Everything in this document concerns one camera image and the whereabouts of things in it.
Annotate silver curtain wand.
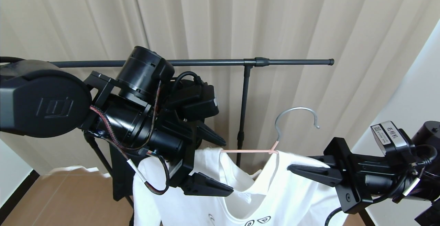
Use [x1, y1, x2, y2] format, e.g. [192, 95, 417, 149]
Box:
[130, 0, 151, 48]

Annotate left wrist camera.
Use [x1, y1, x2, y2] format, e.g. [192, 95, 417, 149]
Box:
[164, 71, 220, 120]

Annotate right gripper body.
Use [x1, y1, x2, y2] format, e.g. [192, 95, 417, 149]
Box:
[324, 137, 407, 215]

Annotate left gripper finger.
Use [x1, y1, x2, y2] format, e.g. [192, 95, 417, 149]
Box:
[181, 172, 234, 197]
[195, 120, 228, 148]

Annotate pink clothes hanger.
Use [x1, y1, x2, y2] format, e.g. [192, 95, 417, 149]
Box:
[220, 107, 320, 155]

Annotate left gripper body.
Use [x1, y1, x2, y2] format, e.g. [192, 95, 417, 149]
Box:
[151, 122, 199, 189]

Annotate white garment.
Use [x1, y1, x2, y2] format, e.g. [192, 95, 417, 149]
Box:
[132, 147, 348, 226]

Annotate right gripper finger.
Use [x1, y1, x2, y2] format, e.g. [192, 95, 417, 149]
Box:
[307, 155, 332, 166]
[287, 164, 343, 188]

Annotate black clothes rack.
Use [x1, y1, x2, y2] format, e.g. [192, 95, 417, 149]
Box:
[50, 57, 335, 226]

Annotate black shorts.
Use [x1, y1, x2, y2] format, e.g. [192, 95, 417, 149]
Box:
[109, 78, 208, 202]

